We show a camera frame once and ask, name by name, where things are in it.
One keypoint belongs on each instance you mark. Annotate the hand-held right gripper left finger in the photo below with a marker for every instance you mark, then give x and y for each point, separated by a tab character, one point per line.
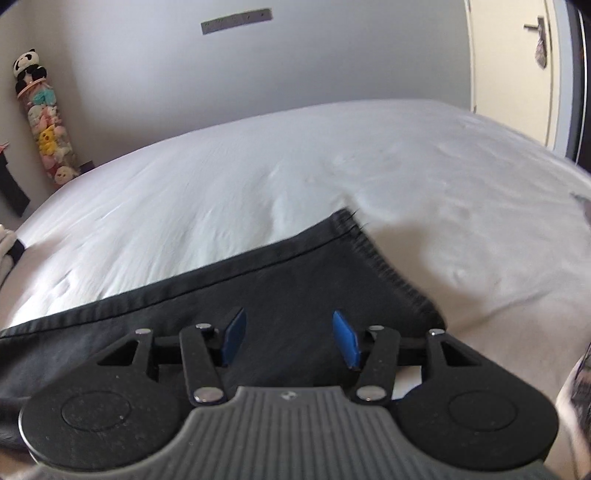
233	339

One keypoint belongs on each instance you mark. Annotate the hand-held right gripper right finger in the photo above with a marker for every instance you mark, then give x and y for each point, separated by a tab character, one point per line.
346	339

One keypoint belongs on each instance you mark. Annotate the black jeans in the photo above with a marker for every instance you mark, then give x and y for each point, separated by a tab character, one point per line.
286	286

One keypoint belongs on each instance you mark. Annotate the pile of cream clothes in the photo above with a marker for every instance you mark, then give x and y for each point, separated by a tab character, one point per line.
5	249

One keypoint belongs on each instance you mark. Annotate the bed with white sheet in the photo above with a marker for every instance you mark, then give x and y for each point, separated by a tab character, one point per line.
277	184

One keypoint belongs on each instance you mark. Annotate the dark floral garment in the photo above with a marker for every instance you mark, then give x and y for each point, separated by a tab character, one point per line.
579	392

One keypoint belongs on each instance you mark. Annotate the black hanging cloth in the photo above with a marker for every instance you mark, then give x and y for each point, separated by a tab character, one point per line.
11	184

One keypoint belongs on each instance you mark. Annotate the clear tube of plush toys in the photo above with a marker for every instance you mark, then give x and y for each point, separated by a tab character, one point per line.
48	136

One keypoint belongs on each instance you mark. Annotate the cream door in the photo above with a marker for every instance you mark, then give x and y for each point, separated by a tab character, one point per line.
508	69

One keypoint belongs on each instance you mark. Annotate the panda plush toy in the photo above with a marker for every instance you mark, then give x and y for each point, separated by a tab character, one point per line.
27	69

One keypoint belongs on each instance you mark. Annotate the black sliding wardrobe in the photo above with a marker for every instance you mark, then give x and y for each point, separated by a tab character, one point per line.
582	92

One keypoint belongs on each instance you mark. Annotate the small patterned hanging pouch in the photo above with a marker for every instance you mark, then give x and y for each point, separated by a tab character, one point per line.
541	50

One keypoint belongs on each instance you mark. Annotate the long grey wall panel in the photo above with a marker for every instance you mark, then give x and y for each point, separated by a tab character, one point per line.
236	21

